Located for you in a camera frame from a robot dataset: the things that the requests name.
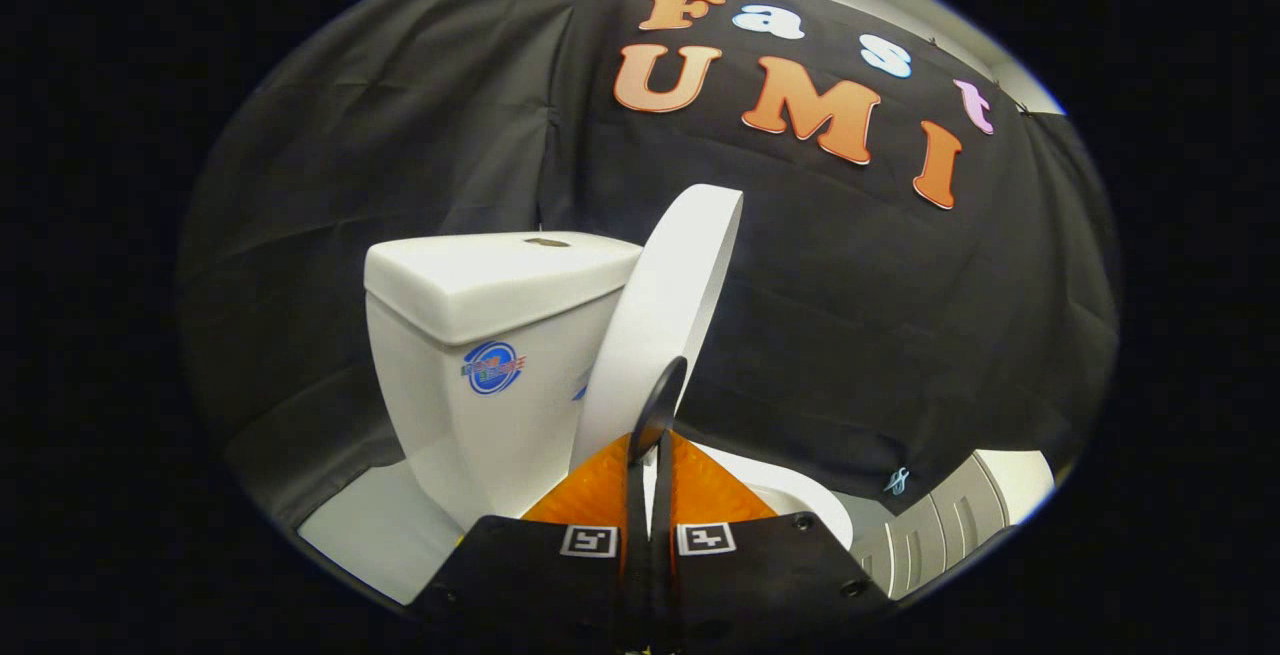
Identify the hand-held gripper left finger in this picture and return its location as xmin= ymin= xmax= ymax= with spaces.
xmin=405 ymin=430 xmax=651 ymax=651

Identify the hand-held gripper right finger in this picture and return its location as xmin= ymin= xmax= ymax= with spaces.
xmin=652 ymin=430 xmax=896 ymax=651

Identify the black lid handle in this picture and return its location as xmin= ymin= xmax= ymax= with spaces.
xmin=627 ymin=355 xmax=689 ymax=466

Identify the white toilet lid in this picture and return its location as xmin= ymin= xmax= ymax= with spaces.
xmin=570 ymin=183 xmax=745 ymax=471

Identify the white toilet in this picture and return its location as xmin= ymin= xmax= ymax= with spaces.
xmin=298 ymin=232 xmax=856 ymax=606

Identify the white drawer cabinet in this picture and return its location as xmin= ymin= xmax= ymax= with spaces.
xmin=850 ymin=450 xmax=1056 ymax=601

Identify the black backdrop cloth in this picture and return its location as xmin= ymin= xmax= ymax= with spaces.
xmin=178 ymin=0 xmax=1121 ymax=526

